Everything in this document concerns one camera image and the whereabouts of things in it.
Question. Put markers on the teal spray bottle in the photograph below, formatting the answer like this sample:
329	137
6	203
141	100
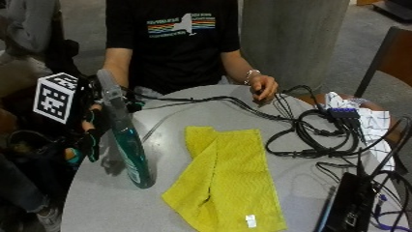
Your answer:
128	145

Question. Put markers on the black bag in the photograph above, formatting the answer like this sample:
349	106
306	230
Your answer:
29	148

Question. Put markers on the white marker cube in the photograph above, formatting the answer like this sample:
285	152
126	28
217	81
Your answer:
53	96

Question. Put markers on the grey concrete pillar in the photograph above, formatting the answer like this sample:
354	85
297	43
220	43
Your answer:
293	42

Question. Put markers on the black hub with blue ports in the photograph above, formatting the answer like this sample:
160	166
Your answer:
342	113

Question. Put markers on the black printed t-shirt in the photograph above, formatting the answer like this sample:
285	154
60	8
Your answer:
170	42

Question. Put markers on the white checked cloth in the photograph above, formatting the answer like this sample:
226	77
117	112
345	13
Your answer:
377	132

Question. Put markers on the yellow cloth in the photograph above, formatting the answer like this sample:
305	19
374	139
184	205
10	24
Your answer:
226	180

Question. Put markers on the brown wooden chair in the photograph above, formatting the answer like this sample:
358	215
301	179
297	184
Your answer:
392	58

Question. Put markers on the dark blue pen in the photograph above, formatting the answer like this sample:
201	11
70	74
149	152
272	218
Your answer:
325	209

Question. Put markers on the black electronics box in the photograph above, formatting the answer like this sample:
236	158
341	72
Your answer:
352	203

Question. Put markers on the dark bench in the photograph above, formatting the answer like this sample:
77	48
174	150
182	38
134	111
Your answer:
394	9

